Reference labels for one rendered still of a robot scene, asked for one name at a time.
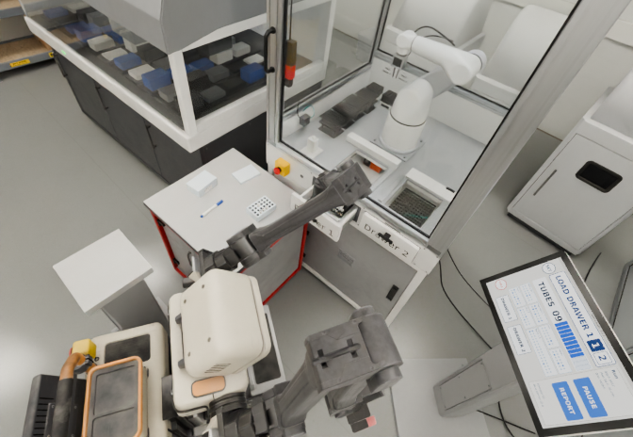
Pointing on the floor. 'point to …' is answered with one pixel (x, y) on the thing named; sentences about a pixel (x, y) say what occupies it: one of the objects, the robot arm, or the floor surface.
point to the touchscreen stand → (451, 394)
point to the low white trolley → (227, 221)
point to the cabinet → (358, 266)
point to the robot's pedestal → (113, 283)
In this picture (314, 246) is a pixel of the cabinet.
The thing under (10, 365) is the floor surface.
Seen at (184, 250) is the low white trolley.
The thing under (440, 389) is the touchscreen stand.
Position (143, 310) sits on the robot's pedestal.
